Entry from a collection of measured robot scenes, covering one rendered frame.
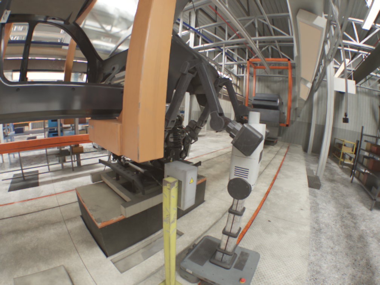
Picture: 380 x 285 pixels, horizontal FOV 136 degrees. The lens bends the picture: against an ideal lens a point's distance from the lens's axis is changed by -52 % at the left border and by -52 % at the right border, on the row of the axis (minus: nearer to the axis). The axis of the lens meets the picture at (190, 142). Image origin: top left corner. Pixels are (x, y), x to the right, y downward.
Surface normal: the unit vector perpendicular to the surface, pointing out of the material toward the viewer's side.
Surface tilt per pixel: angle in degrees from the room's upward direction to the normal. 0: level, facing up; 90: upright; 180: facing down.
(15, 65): 90
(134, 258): 0
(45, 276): 0
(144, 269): 0
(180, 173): 90
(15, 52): 90
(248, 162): 90
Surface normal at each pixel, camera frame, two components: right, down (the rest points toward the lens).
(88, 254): 0.07, -0.98
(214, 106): -0.53, -0.04
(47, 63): 0.78, 0.16
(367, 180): -0.68, 0.09
